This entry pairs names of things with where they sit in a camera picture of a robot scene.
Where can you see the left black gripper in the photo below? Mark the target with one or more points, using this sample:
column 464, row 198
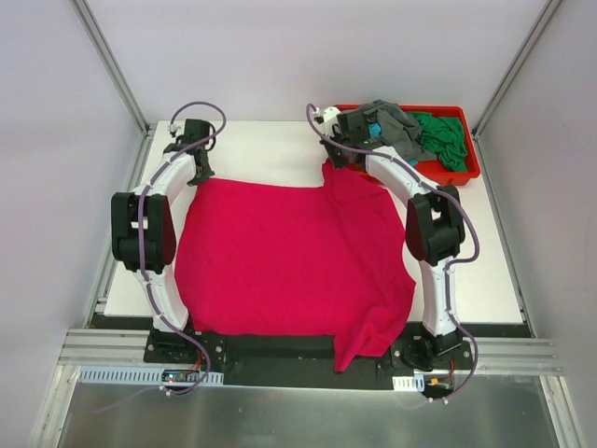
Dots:
column 203, row 164

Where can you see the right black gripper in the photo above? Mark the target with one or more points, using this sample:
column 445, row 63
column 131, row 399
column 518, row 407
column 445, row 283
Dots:
column 336, row 152

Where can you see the magenta t shirt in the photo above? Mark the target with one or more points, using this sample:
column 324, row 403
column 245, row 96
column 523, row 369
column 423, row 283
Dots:
column 286, row 261

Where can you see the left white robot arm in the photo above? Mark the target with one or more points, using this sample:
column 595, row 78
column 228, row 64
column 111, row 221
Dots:
column 143, row 236

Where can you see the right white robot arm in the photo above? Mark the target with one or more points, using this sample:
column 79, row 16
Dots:
column 435, row 224

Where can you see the teal t shirt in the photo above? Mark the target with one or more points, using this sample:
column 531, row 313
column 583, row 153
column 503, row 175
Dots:
column 374, row 130

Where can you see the grey t shirt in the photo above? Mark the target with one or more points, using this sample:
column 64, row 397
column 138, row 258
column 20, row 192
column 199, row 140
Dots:
column 398, row 129

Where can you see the red plastic bin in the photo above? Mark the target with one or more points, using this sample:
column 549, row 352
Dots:
column 435, row 170

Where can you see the green t shirt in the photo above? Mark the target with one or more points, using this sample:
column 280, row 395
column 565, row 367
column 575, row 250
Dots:
column 443, row 137

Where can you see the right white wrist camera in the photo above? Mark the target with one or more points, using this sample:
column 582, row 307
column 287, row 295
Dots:
column 326, row 115

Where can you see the left aluminium frame post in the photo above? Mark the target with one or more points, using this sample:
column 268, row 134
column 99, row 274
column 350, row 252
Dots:
column 109, row 61

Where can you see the aluminium frame post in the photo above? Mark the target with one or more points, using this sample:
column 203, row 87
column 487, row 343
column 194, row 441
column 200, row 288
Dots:
column 109, row 61
column 539, row 27

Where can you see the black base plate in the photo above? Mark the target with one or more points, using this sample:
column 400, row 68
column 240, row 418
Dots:
column 308, row 362

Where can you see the left white cable duct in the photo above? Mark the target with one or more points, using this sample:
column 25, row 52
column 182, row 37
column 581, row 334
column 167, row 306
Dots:
column 138, row 376

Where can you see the white cable duct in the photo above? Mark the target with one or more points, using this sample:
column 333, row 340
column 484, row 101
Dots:
column 412, row 383
column 138, row 376

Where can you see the right white cable duct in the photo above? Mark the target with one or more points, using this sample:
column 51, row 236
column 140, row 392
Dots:
column 412, row 383

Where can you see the right aluminium frame post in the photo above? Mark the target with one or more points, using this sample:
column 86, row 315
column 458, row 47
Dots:
column 539, row 27

